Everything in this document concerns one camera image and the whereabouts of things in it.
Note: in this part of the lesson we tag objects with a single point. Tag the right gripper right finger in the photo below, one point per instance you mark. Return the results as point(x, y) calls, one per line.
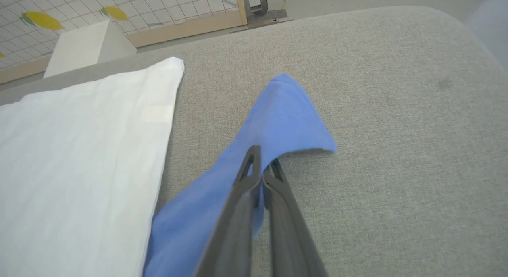
point(289, 237)

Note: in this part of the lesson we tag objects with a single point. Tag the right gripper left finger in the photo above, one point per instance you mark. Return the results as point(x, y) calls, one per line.
point(234, 229)

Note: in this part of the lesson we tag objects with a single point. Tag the white and blue garment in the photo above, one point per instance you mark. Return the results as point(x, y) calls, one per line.
point(79, 150)

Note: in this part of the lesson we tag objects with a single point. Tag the blue cloth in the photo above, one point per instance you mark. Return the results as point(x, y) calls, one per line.
point(397, 150)

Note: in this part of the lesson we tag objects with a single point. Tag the grey caster wheel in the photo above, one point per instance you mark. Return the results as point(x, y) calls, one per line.
point(260, 7)

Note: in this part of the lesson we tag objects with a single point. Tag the wooden framed fence panel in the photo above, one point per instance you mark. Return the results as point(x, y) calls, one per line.
point(166, 7)

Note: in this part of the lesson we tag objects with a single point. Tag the white rectangular block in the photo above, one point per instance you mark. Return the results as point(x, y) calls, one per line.
point(79, 50)

